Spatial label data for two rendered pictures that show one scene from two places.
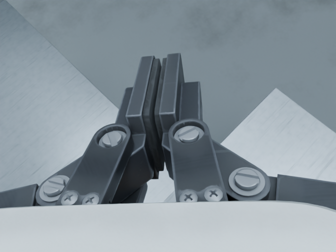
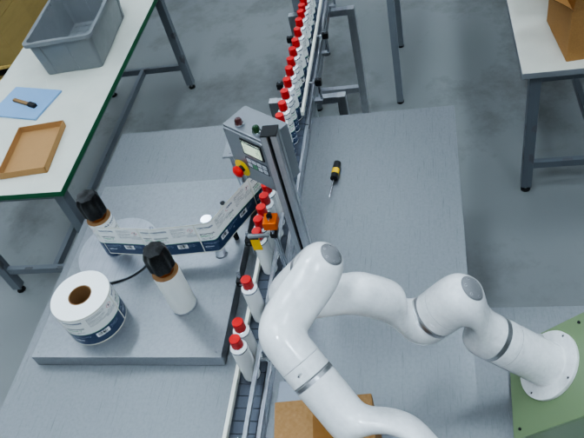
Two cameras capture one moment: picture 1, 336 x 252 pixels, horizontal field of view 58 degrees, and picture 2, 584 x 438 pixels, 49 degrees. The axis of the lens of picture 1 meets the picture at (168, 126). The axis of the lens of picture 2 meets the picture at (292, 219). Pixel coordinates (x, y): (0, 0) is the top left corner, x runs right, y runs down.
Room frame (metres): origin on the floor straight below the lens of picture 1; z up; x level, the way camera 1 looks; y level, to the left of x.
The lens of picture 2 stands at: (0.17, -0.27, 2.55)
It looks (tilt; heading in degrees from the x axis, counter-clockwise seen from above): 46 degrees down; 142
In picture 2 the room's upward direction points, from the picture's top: 17 degrees counter-clockwise
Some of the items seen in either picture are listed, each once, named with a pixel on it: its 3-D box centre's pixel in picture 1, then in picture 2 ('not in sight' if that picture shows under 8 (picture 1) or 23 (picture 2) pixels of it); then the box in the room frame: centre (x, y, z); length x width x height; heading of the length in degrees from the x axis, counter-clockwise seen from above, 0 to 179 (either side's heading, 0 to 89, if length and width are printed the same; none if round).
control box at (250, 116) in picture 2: not in sight; (261, 149); (-0.98, 0.59, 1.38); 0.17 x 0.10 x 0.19; 178
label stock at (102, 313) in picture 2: not in sight; (89, 308); (-1.41, 0.02, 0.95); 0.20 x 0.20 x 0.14
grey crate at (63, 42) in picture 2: not in sight; (79, 28); (-3.11, 1.22, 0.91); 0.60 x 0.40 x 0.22; 127
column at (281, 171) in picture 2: not in sight; (294, 215); (-0.89, 0.57, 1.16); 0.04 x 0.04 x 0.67; 33
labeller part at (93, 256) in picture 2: not in sight; (118, 249); (-1.59, 0.27, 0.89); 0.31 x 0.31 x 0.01
